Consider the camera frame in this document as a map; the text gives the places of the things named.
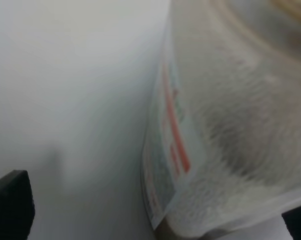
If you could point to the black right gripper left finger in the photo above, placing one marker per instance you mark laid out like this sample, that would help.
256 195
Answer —
17 208

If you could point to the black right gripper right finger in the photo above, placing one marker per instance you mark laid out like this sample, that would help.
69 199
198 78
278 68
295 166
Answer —
292 220

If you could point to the clear plastic drink bottle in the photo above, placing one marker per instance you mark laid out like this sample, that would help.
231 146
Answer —
222 149

